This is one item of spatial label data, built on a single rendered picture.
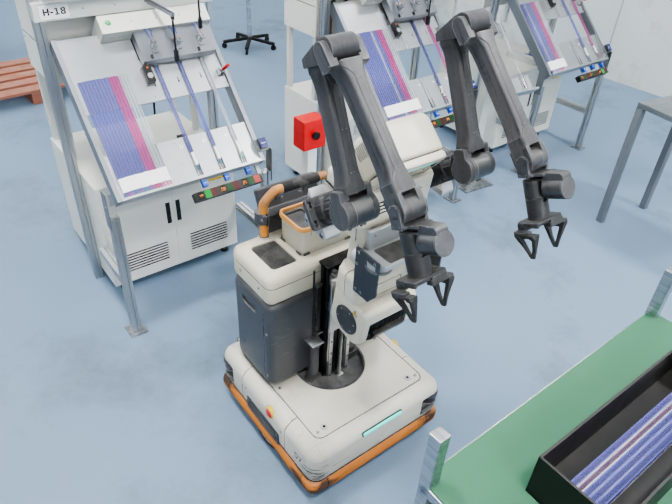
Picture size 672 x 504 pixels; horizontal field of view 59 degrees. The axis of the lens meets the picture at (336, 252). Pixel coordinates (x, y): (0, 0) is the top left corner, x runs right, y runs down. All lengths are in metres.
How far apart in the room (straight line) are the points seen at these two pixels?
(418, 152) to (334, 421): 1.06
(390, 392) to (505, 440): 0.98
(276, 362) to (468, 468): 1.04
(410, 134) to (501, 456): 0.80
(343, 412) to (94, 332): 1.36
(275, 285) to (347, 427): 0.59
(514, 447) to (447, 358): 1.52
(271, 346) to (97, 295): 1.36
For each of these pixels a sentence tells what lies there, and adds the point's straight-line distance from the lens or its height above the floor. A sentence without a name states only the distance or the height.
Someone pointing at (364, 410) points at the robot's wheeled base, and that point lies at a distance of 2.23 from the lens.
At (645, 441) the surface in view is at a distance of 1.44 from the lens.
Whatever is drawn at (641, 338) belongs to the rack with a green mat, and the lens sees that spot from 1.76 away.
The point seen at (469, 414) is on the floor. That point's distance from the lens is 2.66.
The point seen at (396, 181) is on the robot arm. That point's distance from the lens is 1.27.
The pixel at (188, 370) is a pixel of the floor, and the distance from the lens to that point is 2.76.
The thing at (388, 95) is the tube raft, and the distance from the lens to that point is 3.31.
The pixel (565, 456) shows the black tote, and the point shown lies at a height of 0.97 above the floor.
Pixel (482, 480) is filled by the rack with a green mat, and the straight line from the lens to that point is 1.31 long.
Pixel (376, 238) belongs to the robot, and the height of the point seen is 1.07.
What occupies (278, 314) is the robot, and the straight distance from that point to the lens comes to 2.02.
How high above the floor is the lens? 2.01
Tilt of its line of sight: 36 degrees down
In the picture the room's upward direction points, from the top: 3 degrees clockwise
